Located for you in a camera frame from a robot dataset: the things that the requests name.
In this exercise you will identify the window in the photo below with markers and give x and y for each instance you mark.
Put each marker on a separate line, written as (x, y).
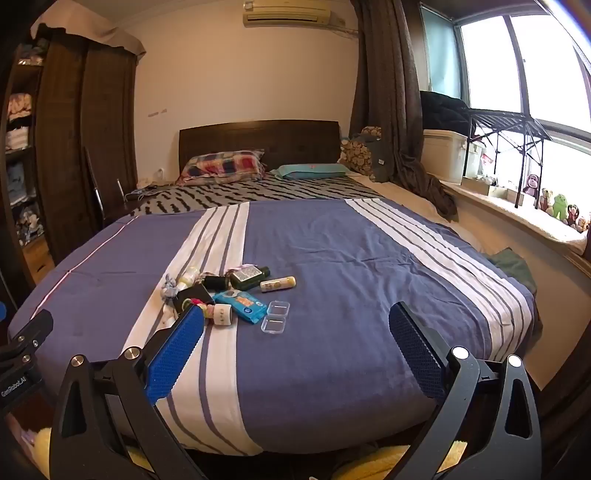
(531, 69)

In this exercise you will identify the teal roller blind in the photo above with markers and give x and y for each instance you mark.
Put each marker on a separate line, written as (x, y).
(441, 50)

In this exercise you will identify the zebra print bed sheet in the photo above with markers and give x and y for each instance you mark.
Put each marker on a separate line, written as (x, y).
(277, 191)

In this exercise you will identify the plaid pillow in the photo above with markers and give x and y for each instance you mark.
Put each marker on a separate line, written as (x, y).
(221, 166)

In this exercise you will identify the white cloth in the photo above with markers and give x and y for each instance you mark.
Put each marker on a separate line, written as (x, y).
(92, 32)

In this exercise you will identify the beige bear plush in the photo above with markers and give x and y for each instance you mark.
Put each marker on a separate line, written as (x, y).
(547, 201)

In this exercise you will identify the black jacket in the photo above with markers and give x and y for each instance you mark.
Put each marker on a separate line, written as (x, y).
(445, 113)

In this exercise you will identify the brown monkey plush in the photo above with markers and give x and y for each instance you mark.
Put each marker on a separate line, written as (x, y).
(532, 184)

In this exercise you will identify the black folding rack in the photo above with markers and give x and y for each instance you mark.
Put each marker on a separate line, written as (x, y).
(508, 122)

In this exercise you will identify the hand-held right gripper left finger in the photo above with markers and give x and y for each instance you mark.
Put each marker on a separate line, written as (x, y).
(175, 353)

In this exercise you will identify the grey cloth toy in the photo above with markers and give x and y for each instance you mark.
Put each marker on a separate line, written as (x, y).
(168, 288)

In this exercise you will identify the black rectangular case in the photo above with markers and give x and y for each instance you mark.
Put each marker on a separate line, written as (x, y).
(247, 278)

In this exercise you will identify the dark wooden headboard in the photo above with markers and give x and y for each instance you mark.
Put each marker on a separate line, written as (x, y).
(258, 136)

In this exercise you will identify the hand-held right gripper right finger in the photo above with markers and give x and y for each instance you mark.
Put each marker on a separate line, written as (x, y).
(415, 355)

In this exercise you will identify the open shelf with folded clothes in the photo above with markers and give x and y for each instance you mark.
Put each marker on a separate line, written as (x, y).
(21, 138)

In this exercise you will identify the black metal frame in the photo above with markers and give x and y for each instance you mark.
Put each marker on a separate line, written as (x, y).
(94, 184)

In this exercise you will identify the green cloth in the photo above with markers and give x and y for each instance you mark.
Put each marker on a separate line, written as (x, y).
(512, 270)

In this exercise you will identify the white tape roll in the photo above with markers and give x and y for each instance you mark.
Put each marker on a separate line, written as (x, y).
(222, 315)

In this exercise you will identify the white air conditioner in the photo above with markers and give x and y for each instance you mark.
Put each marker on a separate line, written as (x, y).
(286, 11)

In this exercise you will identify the yellow white tube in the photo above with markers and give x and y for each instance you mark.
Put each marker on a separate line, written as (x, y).
(277, 284)

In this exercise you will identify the blue white striped blanket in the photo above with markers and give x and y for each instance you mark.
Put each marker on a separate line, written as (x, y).
(346, 277)

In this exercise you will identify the small brown plush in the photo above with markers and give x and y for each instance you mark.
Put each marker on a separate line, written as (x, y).
(573, 215)

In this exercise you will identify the log print cushion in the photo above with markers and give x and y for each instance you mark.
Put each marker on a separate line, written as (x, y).
(358, 154)

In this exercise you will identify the white storage box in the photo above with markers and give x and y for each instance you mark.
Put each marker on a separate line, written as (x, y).
(443, 154)

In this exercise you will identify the pink wrapper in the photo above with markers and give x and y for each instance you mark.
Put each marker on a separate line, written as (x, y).
(242, 268)

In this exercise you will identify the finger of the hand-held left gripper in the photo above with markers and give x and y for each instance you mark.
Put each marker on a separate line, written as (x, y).
(32, 328)

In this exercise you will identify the dark wooden wardrobe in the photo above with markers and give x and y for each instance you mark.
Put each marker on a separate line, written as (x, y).
(83, 138)

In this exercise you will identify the blue wet wipes packet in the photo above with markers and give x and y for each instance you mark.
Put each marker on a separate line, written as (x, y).
(242, 307)

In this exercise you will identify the small white yellow bottle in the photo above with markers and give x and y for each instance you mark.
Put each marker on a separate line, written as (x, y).
(188, 278)

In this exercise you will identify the clear plastic box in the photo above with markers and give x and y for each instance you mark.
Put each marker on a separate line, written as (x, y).
(275, 317)

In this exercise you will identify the black spool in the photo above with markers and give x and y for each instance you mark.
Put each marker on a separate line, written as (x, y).
(214, 283)

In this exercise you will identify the brown curtain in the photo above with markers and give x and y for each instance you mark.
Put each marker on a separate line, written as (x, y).
(388, 92)

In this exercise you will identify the colourful small toy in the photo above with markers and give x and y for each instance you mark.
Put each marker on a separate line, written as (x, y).
(199, 304)

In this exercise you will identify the grey green bag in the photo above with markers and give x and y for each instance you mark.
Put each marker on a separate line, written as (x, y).
(381, 161)

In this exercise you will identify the black box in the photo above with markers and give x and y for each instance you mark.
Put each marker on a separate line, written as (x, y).
(196, 293)

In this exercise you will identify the green frog plush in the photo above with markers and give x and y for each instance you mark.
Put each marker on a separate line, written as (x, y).
(560, 206)

